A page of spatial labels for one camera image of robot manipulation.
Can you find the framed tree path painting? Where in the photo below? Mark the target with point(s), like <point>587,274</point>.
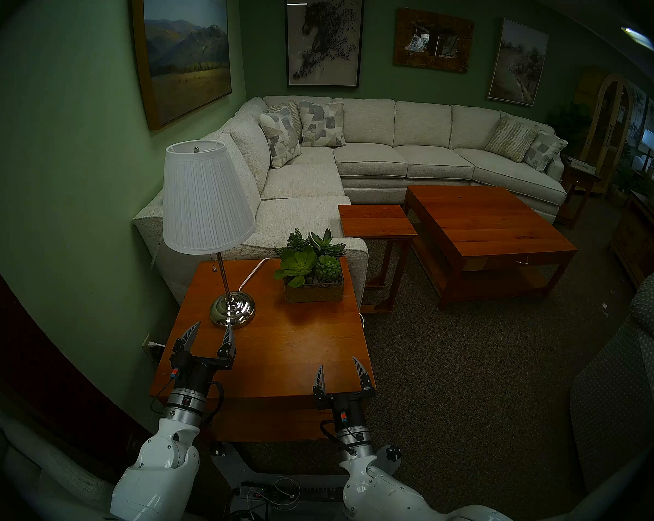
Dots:
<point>518,61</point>

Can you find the black framed horse artwork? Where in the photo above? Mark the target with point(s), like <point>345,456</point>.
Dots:
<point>324,37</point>

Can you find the arched light wood cabinet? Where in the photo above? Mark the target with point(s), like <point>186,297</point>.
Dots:
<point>604,124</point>

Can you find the grey patchwork throw pillow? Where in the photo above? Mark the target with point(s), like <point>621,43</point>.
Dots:
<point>545,152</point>
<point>279,137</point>
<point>322,124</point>

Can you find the rustic wood framed mirror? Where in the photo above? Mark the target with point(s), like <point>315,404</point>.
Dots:
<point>414,56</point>

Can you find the wooden dresser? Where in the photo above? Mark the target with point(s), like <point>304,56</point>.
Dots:
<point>639,237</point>

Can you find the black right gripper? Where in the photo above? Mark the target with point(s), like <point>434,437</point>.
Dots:
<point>348,408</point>

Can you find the striped beige throw pillow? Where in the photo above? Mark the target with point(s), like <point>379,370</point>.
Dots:
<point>512,137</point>
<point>293,113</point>

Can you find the cream sectional sofa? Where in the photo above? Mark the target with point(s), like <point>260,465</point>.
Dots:
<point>305,189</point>

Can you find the mountain landscape painting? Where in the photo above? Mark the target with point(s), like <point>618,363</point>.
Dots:
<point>185,53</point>

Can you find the large cherry wood coffee table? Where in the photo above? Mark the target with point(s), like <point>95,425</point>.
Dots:
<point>484,221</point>

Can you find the small cherry wood side table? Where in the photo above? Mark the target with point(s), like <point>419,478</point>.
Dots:
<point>376,221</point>

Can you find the dark wood end table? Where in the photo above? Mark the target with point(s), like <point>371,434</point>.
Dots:
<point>579,172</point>

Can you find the dark green floor plant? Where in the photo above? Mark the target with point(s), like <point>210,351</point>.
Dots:
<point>568,126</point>

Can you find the white wall outlet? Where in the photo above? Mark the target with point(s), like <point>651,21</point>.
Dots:
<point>152,347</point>

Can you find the white shade chrome table lamp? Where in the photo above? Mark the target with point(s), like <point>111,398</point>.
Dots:
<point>204,199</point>

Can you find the succulent arrangement in brown planter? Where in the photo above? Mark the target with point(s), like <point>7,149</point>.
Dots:
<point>310,265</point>

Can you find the background table lamp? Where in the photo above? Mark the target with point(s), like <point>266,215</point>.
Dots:
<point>650,143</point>

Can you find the cherry wood end table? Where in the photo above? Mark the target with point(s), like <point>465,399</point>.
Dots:
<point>289,341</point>

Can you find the beige upholstered armrest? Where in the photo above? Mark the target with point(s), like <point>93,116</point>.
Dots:
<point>55,463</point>

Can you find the ceiling light fixture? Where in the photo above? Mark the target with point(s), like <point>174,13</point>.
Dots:
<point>639,38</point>

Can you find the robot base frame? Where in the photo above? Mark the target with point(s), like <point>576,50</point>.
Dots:
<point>234,465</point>

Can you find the power strip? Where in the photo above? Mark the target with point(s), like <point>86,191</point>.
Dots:
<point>261,491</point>

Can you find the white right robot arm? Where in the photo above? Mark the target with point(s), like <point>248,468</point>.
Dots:
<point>381,487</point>

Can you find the grey dotted armchair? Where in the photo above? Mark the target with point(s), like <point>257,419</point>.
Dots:
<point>625,384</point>

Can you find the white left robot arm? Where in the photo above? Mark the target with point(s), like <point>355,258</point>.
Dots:
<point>158,460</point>

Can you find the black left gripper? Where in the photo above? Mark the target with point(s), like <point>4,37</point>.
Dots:
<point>196,369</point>

